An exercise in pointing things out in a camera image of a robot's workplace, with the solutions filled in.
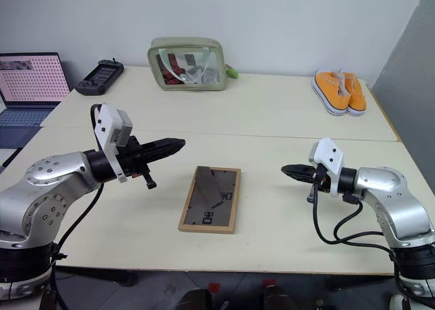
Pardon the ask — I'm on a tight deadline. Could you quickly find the open laptop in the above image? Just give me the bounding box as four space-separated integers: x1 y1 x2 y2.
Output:
0 52 71 151

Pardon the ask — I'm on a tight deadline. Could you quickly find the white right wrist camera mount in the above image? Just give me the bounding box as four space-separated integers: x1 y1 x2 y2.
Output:
308 137 345 199

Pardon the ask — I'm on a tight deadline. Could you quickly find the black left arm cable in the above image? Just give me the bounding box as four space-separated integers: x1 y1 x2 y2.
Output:
50 103 105 310

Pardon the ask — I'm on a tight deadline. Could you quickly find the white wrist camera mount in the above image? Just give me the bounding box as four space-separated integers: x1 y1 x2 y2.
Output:
308 137 345 199
93 103 134 184

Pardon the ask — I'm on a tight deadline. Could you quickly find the wooden framed picture frame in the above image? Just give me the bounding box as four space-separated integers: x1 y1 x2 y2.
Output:
177 165 243 235

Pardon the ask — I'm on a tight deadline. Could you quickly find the green clear toiletry bag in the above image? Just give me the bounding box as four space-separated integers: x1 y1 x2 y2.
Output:
146 36 227 92

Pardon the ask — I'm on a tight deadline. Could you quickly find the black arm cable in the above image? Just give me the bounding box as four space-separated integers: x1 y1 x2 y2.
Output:
311 183 397 256
50 103 105 310

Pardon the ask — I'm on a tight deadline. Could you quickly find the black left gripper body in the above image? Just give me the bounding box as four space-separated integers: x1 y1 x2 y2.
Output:
116 136 158 191

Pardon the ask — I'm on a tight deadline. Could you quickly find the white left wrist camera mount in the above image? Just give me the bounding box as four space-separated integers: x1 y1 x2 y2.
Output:
93 103 134 184

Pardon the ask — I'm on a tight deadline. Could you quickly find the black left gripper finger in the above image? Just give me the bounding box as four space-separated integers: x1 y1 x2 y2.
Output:
141 144 186 165
140 137 187 154

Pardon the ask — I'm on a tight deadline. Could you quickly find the orange canvas shoe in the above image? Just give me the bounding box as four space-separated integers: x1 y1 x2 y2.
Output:
311 69 351 117
341 71 368 118

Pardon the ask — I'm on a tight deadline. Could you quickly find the black handheld controller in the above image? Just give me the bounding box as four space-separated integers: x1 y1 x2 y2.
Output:
74 58 125 97

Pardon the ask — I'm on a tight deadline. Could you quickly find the red item in bag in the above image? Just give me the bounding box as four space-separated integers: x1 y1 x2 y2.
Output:
156 52 181 86

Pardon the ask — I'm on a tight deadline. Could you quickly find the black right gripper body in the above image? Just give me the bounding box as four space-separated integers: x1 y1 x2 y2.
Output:
307 163 333 203

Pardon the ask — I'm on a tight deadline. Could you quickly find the dark rounded shape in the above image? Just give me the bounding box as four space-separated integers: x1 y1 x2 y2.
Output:
175 288 214 310
260 283 297 310

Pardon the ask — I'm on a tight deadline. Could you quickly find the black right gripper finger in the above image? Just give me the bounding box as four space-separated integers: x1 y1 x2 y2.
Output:
283 172 314 184
281 164 314 175

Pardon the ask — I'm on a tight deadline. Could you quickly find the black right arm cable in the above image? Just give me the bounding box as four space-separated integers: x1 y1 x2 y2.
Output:
311 183 397 256

